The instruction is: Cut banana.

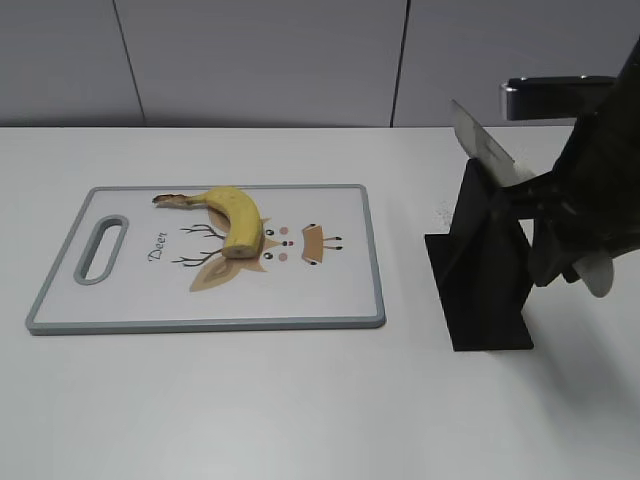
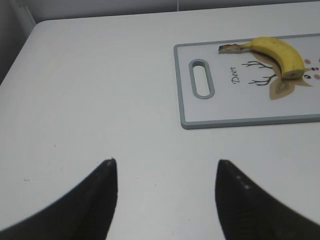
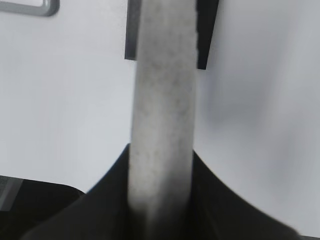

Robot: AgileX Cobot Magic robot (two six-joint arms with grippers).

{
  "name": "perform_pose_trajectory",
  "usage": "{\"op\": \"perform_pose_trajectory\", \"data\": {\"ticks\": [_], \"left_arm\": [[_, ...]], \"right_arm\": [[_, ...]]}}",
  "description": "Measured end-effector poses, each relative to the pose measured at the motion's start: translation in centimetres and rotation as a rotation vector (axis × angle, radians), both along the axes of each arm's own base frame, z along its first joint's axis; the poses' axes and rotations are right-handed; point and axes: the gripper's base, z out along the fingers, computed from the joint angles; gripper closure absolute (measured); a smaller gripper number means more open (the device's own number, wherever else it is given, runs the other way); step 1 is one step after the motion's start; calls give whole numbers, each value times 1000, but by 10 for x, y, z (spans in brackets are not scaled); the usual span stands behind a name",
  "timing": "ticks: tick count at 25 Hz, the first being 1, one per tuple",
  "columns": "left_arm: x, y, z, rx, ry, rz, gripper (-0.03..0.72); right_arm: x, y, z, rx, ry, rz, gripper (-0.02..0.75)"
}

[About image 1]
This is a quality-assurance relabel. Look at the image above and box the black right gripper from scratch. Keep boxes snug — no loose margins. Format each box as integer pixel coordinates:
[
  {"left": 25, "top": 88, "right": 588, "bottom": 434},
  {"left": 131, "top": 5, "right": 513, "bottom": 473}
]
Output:
[{"left": 501, "top": 110, "right": 639, "bottom": 287}]

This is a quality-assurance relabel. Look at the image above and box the white-handled kitchen knife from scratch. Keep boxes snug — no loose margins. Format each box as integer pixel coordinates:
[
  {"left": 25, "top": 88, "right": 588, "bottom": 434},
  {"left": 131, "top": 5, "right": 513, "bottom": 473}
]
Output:
[{"left": 451, "top": 100, "right": 615, "bottom": 298}]

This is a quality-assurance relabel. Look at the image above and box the yellow banana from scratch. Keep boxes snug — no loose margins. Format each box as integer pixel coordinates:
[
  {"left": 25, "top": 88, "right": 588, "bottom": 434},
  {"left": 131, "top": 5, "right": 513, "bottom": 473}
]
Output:
[{"left": 152, "top": 186, "right": 264, "bottom": 260}]

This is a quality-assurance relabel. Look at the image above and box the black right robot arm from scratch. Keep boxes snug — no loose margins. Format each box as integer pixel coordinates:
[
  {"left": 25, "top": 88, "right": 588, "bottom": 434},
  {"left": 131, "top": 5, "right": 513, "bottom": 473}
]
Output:
[{"left": 502, "top": 48, "right": 639, "bottom": 286}]

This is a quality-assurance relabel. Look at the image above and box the black knife stand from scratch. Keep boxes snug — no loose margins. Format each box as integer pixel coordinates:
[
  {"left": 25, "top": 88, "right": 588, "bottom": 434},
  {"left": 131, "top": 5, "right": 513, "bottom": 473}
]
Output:
[{"left": 424, "top": 159, "right": 534, "bottom": 351}]

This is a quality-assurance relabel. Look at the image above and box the white deer cutting board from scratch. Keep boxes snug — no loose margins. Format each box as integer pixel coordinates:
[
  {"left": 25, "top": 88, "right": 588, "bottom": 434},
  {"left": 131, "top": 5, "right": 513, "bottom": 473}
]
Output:
[{"left": 26, "top": 184, "right": 386, "bottom": 335}]

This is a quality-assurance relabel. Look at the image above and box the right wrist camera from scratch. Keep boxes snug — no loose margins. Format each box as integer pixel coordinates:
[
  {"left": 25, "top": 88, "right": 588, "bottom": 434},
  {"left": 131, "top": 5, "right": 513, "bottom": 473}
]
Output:
[{"left": 501, "top": 75, "right": 616, "bottom": 121}]

